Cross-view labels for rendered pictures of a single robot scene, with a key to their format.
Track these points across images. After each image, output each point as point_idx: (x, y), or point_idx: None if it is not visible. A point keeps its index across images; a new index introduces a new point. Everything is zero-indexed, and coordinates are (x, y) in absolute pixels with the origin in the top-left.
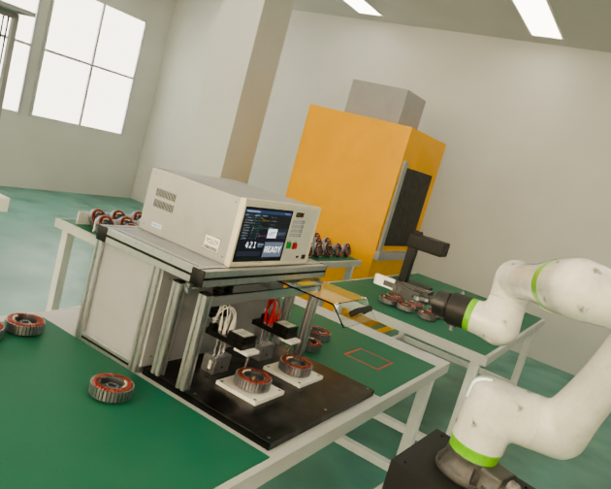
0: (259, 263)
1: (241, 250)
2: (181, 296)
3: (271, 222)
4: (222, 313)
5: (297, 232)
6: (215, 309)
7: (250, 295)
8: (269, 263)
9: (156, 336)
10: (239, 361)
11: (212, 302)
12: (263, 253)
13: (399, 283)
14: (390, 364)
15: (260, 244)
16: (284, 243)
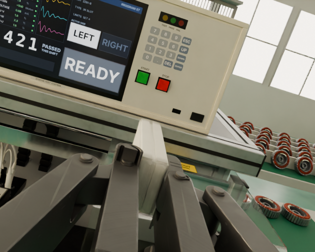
0: (54, 86)
1: None
2: None
3: (75, 10)
4: None
5: (168, 57)
6: (20, 153)
7: (8, 132)
8: (84, 95)
9: None
10: (56, 250)
11: None
12: (63, 70)
13: (120, 170)
14: None
15: (50, 49)
16: (129, 68)
